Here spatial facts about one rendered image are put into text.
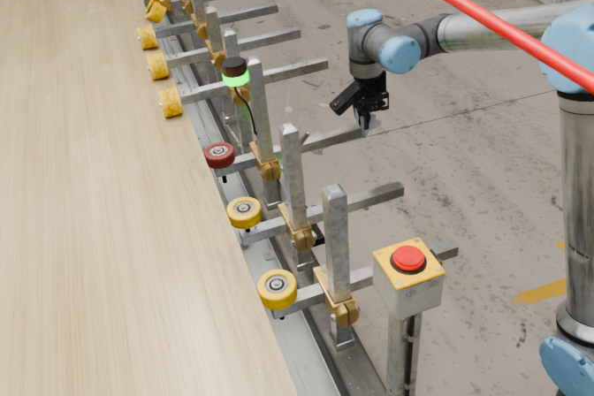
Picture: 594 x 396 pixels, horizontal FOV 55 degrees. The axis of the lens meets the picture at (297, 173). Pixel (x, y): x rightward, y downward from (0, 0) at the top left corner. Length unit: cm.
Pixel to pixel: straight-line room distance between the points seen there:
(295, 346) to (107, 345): 47
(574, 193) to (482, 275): 141
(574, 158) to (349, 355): 62
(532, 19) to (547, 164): 186
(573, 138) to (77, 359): 94
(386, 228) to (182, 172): 128
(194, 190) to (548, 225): 171
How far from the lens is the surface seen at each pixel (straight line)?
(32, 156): 174
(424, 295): 77
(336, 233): 103
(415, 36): 141
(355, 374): 127
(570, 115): 98
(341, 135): 162
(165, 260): 126
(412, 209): 265
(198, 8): 209
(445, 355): 216
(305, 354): 140
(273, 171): 151
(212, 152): 153
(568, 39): 94
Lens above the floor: 178
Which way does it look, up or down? 38 degrees down
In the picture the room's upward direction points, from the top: 6 degrees counter-clockwise
